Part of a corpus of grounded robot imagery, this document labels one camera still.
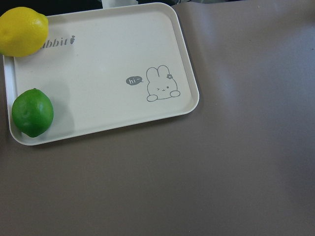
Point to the beige tray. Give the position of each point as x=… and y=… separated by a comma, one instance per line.
x=105, y=69

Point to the lime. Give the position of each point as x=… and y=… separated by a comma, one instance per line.
x=32, y=112

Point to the yellow lemon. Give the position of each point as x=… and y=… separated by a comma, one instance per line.
x=23, y=32

